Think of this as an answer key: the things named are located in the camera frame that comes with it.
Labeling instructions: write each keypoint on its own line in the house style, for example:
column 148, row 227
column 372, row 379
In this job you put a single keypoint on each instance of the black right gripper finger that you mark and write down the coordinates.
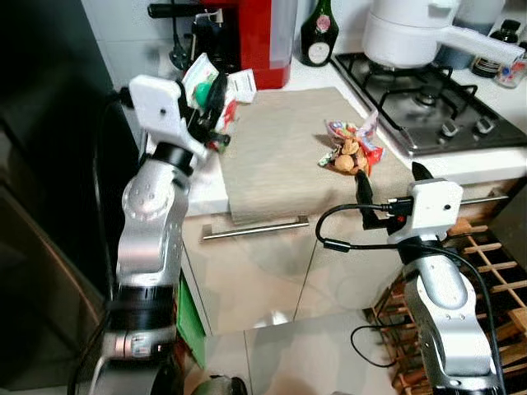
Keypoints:
column 420, row 173
column 365, row 202

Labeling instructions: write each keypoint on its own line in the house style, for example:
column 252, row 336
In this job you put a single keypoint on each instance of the dark tall appliance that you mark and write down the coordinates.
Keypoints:
column 41, row 206

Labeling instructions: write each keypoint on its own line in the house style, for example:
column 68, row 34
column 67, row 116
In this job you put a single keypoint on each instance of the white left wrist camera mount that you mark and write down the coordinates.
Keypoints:
column 160, row 107

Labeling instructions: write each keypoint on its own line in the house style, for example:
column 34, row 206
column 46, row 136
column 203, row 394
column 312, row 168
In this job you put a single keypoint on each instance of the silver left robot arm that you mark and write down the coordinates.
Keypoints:
column 148, row 230

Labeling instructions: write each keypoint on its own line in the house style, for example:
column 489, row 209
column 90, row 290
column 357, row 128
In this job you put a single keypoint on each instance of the colourful bag of walnuts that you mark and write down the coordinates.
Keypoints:
column 350, row 152

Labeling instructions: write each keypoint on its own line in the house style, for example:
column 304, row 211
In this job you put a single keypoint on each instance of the beige kitchen cabinet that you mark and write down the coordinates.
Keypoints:
column 263, row 280

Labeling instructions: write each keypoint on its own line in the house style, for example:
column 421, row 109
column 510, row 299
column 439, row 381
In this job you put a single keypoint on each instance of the beige linen cloth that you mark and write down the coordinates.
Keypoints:
column 280, row 156

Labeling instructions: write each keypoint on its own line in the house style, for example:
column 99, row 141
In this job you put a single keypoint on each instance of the small glass spice jar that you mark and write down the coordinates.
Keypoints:
column 512, row 74

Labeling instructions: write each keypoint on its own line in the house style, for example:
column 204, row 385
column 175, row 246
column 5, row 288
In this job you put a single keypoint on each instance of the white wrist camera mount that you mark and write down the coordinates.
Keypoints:
column 160, row 107
column 436, row 206

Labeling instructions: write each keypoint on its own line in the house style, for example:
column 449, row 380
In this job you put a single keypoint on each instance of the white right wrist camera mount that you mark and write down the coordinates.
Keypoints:
column 436, row 206

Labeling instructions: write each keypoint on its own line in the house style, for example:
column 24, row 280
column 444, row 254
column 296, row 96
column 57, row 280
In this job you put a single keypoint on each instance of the dark grey mini fridge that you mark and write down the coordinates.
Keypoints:
column 515, row 222

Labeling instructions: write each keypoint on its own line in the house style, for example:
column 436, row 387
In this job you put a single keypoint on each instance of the green plastic bin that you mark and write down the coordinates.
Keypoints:
column 191, row 325

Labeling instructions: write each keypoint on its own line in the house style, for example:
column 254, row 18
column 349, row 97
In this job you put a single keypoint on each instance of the grey canister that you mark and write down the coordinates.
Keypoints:
column 478, row 10

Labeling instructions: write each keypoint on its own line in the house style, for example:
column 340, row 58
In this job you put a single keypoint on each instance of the green glass bottle white label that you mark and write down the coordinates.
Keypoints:
column 319, row 41

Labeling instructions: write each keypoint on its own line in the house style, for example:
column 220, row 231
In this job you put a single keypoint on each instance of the white printed paper packet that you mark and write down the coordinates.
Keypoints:
column 243, row 85

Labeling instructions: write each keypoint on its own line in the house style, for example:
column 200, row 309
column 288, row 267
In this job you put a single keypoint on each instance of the steel gas stove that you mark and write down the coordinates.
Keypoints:
column 428, row 107

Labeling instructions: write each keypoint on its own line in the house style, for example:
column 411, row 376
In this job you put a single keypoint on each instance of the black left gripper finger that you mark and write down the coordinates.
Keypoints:
column 219, row 92

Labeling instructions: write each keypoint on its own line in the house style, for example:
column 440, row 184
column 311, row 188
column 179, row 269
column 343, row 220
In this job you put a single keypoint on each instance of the red white carton green cap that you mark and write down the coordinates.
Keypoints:
column 198, row 74

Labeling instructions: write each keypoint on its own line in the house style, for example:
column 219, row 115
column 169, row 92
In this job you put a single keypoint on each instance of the wooden wine rack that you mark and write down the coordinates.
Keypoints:
column 494, row 280

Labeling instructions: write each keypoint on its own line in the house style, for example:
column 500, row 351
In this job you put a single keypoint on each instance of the red coffee machine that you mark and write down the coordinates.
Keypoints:
column 268, row 41

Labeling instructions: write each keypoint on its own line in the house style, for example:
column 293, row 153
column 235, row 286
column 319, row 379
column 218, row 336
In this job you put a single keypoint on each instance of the dark bottle black cap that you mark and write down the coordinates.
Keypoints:
column 506, row 34

